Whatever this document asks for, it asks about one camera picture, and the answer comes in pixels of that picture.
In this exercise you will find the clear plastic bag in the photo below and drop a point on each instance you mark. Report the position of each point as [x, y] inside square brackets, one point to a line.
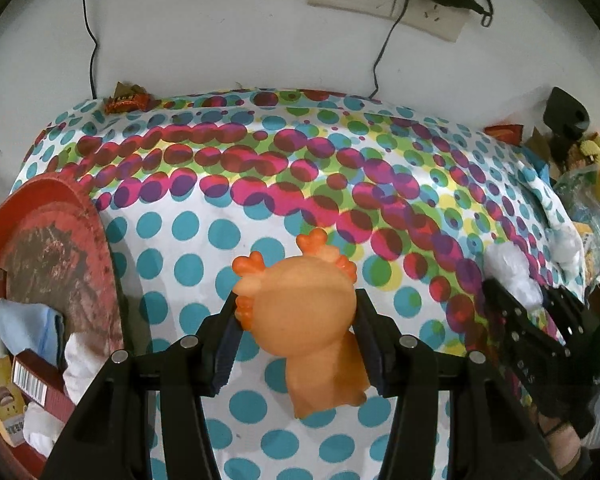
[587, 200]

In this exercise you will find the polka dot cloth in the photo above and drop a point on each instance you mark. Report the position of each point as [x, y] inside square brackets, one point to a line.
[300, 170]

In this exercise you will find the black plastic mount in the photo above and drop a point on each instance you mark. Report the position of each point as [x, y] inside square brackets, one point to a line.
[565, 115]

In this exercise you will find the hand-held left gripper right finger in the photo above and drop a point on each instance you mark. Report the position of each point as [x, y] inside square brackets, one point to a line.
[372, 345]

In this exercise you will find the blue socks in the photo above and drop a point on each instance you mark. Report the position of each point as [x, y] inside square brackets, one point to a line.
[25, 327]

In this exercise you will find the orange brown snack wrapper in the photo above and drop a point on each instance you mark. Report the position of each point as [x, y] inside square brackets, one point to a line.
[127, 100]

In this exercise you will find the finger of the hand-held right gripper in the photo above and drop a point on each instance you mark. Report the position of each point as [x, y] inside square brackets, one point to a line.
[517, 340]
[570, 315]

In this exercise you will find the orange toy figure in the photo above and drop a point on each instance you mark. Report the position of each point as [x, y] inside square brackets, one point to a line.
[300, 305]

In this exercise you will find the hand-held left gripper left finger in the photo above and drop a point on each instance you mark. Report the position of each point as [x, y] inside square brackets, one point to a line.
[227, 345]

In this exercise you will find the red snack packet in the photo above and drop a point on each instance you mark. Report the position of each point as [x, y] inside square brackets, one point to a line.
[505, 134]

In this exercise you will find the yellow white snack box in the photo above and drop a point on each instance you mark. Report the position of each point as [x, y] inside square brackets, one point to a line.
[2, 400]

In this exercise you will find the red cardboard box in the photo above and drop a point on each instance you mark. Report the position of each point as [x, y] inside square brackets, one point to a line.
[40, 385]

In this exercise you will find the person's right hand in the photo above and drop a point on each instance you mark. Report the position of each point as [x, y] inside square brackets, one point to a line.
[562, 440]

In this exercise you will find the red round tray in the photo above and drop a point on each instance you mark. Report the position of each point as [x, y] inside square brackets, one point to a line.
[50, 250]

